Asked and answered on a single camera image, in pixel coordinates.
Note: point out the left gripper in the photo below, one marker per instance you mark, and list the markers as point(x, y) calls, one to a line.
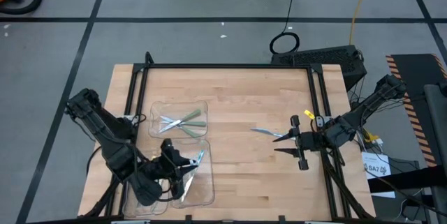
point(167, 163)

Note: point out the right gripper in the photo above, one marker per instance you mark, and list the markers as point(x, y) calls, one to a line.
point(309, 142)

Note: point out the clear plastic tray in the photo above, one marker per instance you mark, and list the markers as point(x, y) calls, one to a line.
point(157, 109)
point(129, 210)
point(206, 189)

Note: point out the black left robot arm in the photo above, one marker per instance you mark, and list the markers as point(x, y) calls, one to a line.
point(104, 130)

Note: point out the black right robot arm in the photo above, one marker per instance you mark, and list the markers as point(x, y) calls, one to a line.
point(363, 109)

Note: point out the white paper label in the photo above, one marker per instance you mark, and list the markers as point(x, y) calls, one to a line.
point(370, 159)

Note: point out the black floor beam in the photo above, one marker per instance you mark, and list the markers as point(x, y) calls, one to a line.
point(412, 178)

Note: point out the black hazard-striped ramp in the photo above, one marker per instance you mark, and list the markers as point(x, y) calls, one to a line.
point(412, 74)

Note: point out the black table frame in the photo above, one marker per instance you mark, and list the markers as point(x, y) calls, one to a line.
point(227, 66)

